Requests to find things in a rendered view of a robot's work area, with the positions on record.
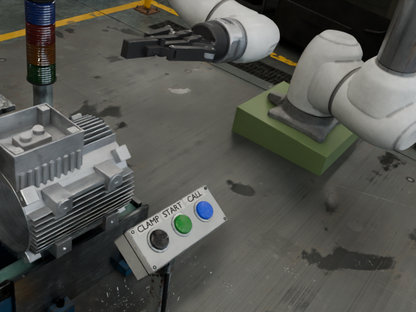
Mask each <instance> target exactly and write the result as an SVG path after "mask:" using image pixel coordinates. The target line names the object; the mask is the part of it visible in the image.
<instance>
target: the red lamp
mask: <svg viewBox="0 0 416 312"><path fill-rule="evenodd" d="M55 23H56V21H55ZM55 23H53V24H51V25H34V24H30V23H28V22H27V21H26V20H25V37H26V41H27V42H28V43H29V44H31V45H35V46H50V45H52V44H54V43H55V42H56V38H55V37H56V33H55V32H56V31H55V30H56V29H55V28H56V26H55V25H56V24H55Z"/></svg>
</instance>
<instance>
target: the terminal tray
mask: <svg viewBox="0 0 416 312"><path fill-rule="evenodd" d="M42 106H46V109H42V108H41V107H42ZM71 128H76V130H75V131H71ZM14 149H20V152H14ZM83 151H84V130H83V129H82V128H80V127H79V126H78V125H76V124H75V123H73V122H72V121H71V120H69V119H68V118H66V117H65V116H64V115H62V114H61V113H60V112H58V111H57V110H55V109H54V108H53V107H51V106H50V105H49V104H47V103H42V104H40V105H37V106H33V107H31V108H27V109H24V110H21V111H18V112H15V113H11V114H9V115H5V116H2V117H0V172H1V173H2V174H3V175H4V177H5V178H6V180H8V182H9V183H10V185H11V186H12V188H13V190H14V191H15V193H16V192H17V191H20V190H21V189H24V188H26V187H29V186H31V185H34V186H35V187H36V188H39V187H40V183H43V184H44V185H46V184H47V181H48V180H50V181H54V177H57V178H61V174H63V175H65V176H66V175H67V172H68V171H70V172H71V173H73V172H74V169H75V168H77V169H78V170H80V166H81V165H82V162H83ZM4 177H3V176H2V175H1V174H0V181H2V182H3V183H4V184H5V185H6V186H7V187H8V188H9V189H10V190H11V191H12V192H13V190H12V188H11V187H10V186H9V184H8V183H7V181H6V180H5V179H4Z"/></svg>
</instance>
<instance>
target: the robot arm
mask: <svg viewBox="0 0 416 312"><path fill-rule="evenodd" d="M168 2H169V4H170V5H171V7H172V8H173V9H174V11H175V12H176V13H177V14H178V15H179V16H180V17H181V18H182V19H183V20H184V21H185V22H186V23H187V24H188V25H189V26H190V27H192V28H191V29H190V30H180V31H179V32H174V31H173V29H172V28H171V26H169V25H166V26H165V27H164V28H160V29H156V30H151V31H148V32H144V37H143V38H127V39H124V40H123V45H122V49H121V56H122V57H124V58H125V59H134V58H145V57H151V56H155V55H157V56H158V57H167V58H166V59H167V60H169V61H202V62H208V63H216V64H217V63H229V62H233V63H250V62H254V61H258V60H260V59H262V58H265V57H266V56H269V55H270V54H271V53H272V52H273V50H274V48H275V47H276V45H277V43H278V42H279V39H280V33H279V29H278V27H277V25H276V24H275V23H274V22H273V21H272V20H271V19H269V18H268V17H266V16H264V15H262V14H258V13H257V12H256V11H253V10H251V9H248V8H247V7H245V6H242V5H241V4H239V3H238V2H236V1H235V0H168ZM362 56H363V52H362V48H361V46H360V44H359V42H358V41H357V40H356V39H355V38H354V37H353V36H351V35H349V34H348V33H345V32H341V31H337V30H325V31H323V32H322V33H320V34H319V35H316V36H315V37H314V38H313V39H312V40H311V41H310V43H309V44H308V46H307V47H306V48H305V50H304V51H303V53H302V54H301V56H300V59H299V61H298V63H297V66H296V68H295V70H294V73H293V76H292V79H291V81H290V85H289V88H288V92H287V94H283V93H280V92H276V91H273V90H271V91H270V93H269V94H268V96H267V97H268V99H269V100H270V101H272V102H273V103H275V104H276V105H277V107H275V108H272V109H270V110H269V111H268V114H267V115H268V116H269V117H270V118H273V119H276V120H278V121H280V122H282V123H284V124H286V125H288V126H290V127H292V128H294V129H296V130H297V131H300V132H302V133H303V134H305V135H307V136H309V137H310V138H312V139H313V140H314V141H316V142H319V143H323V142H324V140H325V138H326V136H327V135H328V134H329V133H330V132H331V131H332V129H333V128H334V127H335V126H337V125H340V124H342V125H344V126H345V127H346V128H347V129H348V130H350V131H351V132H353V133H354V134H355V135H357V136H358V137H359V138H361V139H363V140H364V141H366V142H367V143H369V144H371V145H374V146H376V147H379V148H382V149H386V150H405V149H407V148H409V147H410V146H412V145H413V144H414V143H416V0H399V2H398V5H397V7H396V10H395V12H394V15H393V17H392V20H391V23H390V24H389V27H388V30H387V32H386V35H385V38H384V40H383V43H382V45H381V48H380V50H379V53H378V55H377V56H375V57H373V58H371V59H369V60H367V61H366V62H363V61H362Z"/></svg>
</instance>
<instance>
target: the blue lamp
mask: <svg viewBox="0 0 416 312"><path fill-rule="evenodd" d="M55 1H56V0H54V1H53V2H51V3H47V4H39V3H34V2H30V1H28V0H24V4H25V5H24V7H25V8H24V9H25V20H26V21H27V22H28V23H30V24H34V25H51V24H53V23H55V21H56V20H55V18H56V17H55V16H56V15H55V11H56V10H55V9H56V8H55V6H56V5H55V4H56V3H55Z"/></svg>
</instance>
